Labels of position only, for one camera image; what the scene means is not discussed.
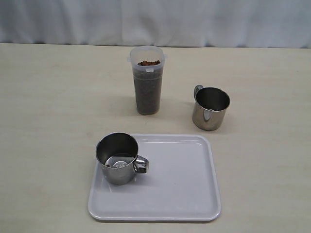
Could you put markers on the steel mug with pellets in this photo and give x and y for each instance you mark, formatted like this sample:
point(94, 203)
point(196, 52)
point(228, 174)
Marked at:
point(117, 153)

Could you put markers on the clear plastic tall cup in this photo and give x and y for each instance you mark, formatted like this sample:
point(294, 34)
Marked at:
point(147, 64)

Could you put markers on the white rectangular tray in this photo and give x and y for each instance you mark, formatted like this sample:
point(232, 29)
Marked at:
point(180, 185)

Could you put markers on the white backdrop curtain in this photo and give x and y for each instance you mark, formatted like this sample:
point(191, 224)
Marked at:
point(163, 23)

